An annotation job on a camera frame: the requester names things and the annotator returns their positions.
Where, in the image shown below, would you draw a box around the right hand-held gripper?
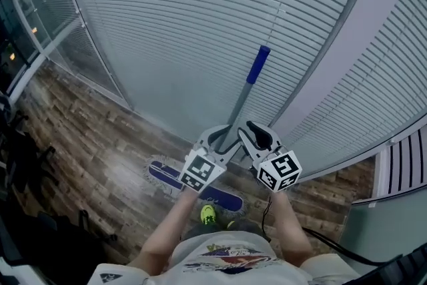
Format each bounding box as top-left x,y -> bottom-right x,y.
236,120 -> 304,194

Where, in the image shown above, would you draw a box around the black computer monitor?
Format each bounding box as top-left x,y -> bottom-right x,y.
343,243 -> 427,285

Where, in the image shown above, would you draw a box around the dark window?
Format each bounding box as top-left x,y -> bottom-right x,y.
0,0 -> 37,77

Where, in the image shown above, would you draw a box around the white venetian blinds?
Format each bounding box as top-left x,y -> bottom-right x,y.
19,0 -> 427,184

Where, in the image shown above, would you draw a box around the grey-green partition panel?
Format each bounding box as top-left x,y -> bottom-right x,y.
340,186 -> 427,264

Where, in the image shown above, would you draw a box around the black strap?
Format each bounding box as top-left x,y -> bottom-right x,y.
302,226 -> 401,267

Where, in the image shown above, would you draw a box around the person's left forearm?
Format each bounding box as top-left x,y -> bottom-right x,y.
128,190 -> 197,276

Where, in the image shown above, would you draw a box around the white printed t-shirt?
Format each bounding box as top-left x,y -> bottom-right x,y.
88,232 -> 361,285

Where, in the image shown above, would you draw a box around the blue mop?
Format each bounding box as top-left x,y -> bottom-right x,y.
142,45 -> 272,215

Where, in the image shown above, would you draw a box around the grey trousers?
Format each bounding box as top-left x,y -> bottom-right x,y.
183,222 -> 270,243

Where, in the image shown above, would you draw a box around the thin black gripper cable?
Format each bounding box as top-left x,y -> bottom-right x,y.
262,195 -> 272,241

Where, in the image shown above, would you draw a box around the person's right forearm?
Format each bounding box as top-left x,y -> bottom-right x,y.
270,192 -> 314,268

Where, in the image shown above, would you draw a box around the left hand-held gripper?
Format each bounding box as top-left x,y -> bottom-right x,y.
177,123 -> 244,194

